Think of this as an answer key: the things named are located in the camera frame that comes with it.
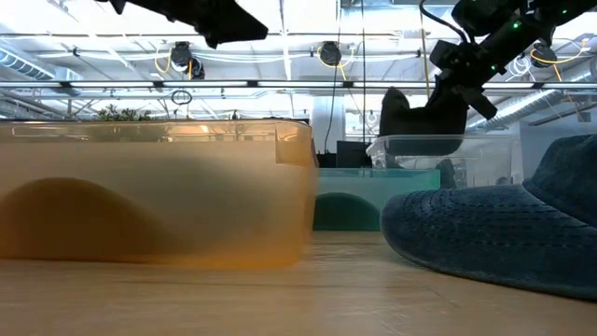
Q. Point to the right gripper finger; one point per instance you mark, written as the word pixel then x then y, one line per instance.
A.
pixel 450 105

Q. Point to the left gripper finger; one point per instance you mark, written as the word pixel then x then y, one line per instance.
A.
pixel 219 21

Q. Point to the dark grey cap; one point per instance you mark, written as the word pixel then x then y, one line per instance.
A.
pixel 406 130

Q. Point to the clear plastic bin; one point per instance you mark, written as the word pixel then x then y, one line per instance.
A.
pixel 490 158

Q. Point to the teal translucent plastic bin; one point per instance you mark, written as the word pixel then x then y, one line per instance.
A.
pixel 401 186

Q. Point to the orange translucent plastic bin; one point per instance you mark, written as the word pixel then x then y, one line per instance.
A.
pixel 210 196

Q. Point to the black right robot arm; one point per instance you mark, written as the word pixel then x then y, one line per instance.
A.
pixel 485 14

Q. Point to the black perforated computer case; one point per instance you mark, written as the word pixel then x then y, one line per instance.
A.
pixel 352 154

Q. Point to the green potted plant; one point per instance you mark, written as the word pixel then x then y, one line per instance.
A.
pixel 123 113

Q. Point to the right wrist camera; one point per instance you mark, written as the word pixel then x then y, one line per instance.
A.
pixel 445 53

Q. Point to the silver ventilation duct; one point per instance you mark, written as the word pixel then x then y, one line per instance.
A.
pixel 522 109

